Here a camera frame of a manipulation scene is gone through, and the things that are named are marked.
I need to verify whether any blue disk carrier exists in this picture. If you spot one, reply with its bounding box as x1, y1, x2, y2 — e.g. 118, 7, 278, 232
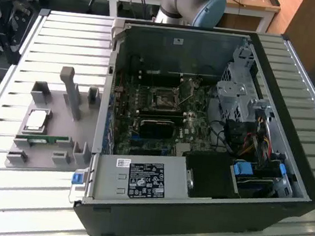
232, 159, 255, 178

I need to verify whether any green motherboard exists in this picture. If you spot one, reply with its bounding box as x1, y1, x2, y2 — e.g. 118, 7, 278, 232
102, 70, 219, 166

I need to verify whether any black open PC case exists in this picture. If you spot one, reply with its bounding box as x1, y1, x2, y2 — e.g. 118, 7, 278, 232
70, 14, 315, 236

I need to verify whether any black internal case cable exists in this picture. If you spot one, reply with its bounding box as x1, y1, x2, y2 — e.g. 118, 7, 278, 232
203, 87, 244, 157

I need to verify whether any grey plastic parts rack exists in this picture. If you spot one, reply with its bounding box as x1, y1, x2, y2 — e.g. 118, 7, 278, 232
3, 61, 107, 178

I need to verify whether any silver metal drive cage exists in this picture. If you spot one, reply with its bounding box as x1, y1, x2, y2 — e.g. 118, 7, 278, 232
213, 44, 269, 126

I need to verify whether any thin wire locking lever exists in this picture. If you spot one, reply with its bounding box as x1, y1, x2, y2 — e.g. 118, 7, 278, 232
149, 70, 157, 90

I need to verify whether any metal socket cover frame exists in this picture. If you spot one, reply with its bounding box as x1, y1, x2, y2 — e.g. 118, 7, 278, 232
175, 76, 199, 106

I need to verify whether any green RAM stick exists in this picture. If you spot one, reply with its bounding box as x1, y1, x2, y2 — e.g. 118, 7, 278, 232
26, 132, 70, 146

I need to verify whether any black expansion card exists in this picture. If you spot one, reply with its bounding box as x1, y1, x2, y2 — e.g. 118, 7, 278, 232
137, 117, 176, 143

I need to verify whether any blue case latch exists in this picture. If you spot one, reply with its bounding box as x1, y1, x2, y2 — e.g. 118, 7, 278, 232
71, 171, 87, 186

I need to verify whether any coloured wire bundle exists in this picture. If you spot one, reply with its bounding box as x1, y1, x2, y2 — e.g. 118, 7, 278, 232
238, 130, 276, 164

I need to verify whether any small blue plastic clip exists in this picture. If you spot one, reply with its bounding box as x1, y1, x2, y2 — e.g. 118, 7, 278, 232
277, 163, 288, 177

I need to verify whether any silver chipset heatsink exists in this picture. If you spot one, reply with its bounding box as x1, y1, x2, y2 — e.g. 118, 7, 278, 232
175, 142, 193, 158

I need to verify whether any brown wooden cabinet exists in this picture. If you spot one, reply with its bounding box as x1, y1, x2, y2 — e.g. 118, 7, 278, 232
262, 0, 315, 74

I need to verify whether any silver square CPU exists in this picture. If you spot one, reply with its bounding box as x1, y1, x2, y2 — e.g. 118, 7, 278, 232
23, 107, 51, 135

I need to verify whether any black RAM slot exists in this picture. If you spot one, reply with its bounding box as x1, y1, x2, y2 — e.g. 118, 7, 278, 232
139, 112, 184, 124
139, 108, 184, 119

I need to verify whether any CPU socket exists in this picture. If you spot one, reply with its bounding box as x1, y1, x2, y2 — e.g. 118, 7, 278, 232
149, 86, 183, 113

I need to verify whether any silver power supply unit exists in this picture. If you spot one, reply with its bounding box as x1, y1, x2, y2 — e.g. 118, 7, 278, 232
90, 148, 194, 211

